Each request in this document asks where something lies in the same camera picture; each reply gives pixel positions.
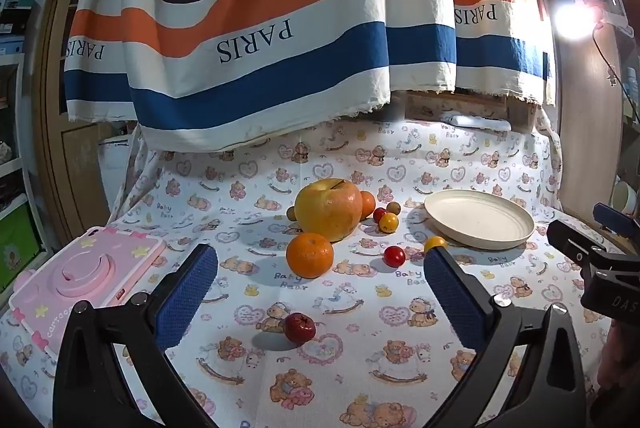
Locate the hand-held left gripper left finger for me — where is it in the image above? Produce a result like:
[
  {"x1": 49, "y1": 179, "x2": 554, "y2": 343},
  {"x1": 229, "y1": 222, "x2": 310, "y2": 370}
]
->
[{"x1": 52, "y1": 243, "x2": 221, "y2": 428}]

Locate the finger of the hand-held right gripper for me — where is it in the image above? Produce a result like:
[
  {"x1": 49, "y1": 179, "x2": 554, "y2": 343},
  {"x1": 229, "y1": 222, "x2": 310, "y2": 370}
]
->
[
  {"x1": 592, "y1": 203, "x2": 637, "y2": 235},
  {"x1": 546, "y1": 219, "x2": 608, "y2": 270}
]

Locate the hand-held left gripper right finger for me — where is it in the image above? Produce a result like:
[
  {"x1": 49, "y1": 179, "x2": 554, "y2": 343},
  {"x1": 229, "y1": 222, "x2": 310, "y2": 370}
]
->
[{"x1": 422, "y1": 245, "x2": 588, "y2": 428}]

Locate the cream round plate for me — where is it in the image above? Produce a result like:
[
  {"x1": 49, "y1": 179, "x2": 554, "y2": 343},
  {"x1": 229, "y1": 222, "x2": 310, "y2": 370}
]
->
[{"x1": 424, "y1": 189, "x2": 536, "y2": 251}]

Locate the dark red hawthorn fruit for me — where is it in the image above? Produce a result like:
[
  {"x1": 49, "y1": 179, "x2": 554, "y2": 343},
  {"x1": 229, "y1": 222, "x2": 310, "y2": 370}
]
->
[{"x1": 284, "y1": 312, "x2": 317, "y2": 345}]

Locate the large orange mandarin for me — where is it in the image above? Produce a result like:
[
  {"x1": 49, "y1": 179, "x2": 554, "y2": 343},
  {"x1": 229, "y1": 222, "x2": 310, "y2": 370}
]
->
[{"x1": 286, "y1": 232, "x2": 335, "y2": 280}]

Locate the large yellow apple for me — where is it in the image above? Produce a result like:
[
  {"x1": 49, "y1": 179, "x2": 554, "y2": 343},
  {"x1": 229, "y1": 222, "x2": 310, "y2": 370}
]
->
[{"x1": 294, "y1": 178, "x2": 363, "y2": 243}]

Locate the person's right hand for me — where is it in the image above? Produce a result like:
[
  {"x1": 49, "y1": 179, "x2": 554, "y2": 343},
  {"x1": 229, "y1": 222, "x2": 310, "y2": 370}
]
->
[{"x1": 597, "y1": 322, "x2": 640, "y2": 391}]

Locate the white bowl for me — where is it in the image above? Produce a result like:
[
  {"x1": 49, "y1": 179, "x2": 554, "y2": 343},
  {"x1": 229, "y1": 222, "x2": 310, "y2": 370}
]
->
[{"x1": 612, "y1": 181, "x2": 640, "y2": 216}]

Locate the wooden cabinet panel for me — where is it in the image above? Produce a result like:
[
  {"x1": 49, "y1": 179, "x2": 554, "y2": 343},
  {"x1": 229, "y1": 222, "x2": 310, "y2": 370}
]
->
[{"x1": 555, "y1": 23, "x2": 628, "y2": 229}]

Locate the pink tablet case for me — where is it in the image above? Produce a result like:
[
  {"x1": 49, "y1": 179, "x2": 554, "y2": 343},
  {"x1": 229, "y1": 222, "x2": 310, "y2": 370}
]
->
[{"x1": 9, "y1": 228, "x2": 168, "y2": 361}]

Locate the bear print table cloth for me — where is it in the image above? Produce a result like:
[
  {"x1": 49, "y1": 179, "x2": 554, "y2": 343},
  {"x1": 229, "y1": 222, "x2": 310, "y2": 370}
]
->
[{"x1": 0, "y1": 115, "x2": 616, "y2": 428}]

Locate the white remote control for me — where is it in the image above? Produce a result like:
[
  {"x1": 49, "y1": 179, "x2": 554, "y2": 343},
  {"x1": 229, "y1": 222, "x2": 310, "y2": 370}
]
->
[{"x1": 440, "y1": 112, "x2": 513, "y2": 132}]

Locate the wooden door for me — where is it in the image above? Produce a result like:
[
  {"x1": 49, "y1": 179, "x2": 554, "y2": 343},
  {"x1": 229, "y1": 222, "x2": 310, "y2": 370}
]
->
[{"x1": 35, "y1": 0, "x2": 136, "y2": 249}]

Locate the green box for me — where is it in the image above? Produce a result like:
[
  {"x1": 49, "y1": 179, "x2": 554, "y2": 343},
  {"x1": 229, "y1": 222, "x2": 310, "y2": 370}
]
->
[{"x1": 0, "y1": 203, "x2": 43, "y2": 294}]

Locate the cardboard box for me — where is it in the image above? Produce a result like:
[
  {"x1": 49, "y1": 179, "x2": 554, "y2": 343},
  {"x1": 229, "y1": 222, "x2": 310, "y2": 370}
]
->
[{"x1": 402, "y1": 91, "x2": 541, "y2": 134}]

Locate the bright desk lamp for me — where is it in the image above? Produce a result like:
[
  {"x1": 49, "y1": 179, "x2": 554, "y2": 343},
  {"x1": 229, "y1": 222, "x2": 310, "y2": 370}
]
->
[{"x1": 550, "y1": 0, "x2": 608, "y2": 42}]

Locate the striped hanging cloth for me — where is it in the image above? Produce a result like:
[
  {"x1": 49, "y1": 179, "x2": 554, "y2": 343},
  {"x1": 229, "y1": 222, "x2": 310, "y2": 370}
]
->
[{"x1": 62, "y1": 0, "x2": 556, "y2": 154}]

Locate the stack of storage boxes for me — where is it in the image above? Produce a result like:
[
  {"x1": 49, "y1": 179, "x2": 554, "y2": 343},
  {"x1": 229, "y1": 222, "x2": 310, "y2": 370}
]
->
[{"x1": 0, "y1": 0, "x2": 41, "y2": 54}]

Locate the black lamp cable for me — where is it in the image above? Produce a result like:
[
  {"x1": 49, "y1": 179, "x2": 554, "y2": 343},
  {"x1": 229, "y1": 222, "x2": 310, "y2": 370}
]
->
[{"x1": 592, "y1": 23, "x2": 640, "y2": 124}]

